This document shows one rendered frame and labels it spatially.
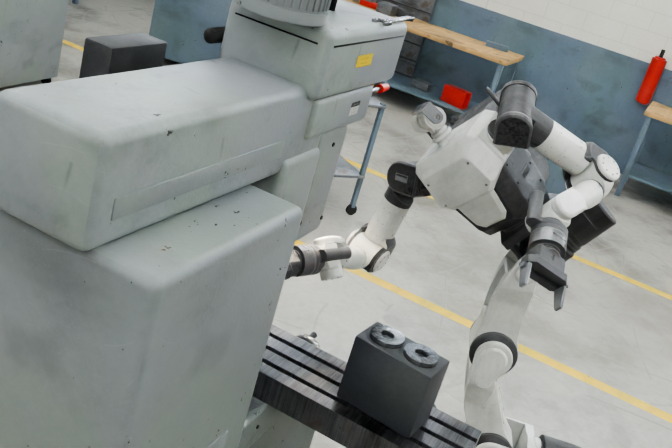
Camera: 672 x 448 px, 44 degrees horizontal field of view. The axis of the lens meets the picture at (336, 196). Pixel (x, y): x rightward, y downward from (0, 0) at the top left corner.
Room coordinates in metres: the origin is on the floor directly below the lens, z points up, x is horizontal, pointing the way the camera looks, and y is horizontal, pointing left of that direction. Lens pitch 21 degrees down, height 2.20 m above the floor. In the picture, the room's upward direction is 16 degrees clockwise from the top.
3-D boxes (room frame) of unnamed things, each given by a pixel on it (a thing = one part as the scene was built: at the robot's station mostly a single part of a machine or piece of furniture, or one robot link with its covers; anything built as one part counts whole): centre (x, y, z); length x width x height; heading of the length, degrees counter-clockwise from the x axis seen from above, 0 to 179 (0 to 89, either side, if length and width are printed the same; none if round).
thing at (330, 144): (2.00, 0.14, 1.47); 0.21 x 0.19 x 0.32; 70
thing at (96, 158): (1.53, 0.31, 1.66); 0.80 x 0.23 x 0.20; 160
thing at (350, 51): (1.99, 0.14, 1.81); 0.47 x 0.26 x 0.16; 160
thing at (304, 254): (2.07, 0.07, 1.19); 0.13 x 0.12 x 0.10; 45
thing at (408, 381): (1.85, -0.27, 1.07); 0.22 x 0.12 x 0.20; 64
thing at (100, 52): (1.84, 0.56, 1.62); 0.20 x 0.09 x 0.21; 160
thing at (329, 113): (1.96, 0.15, 1.68); 0.34 x 0.24 x 0.10; 160
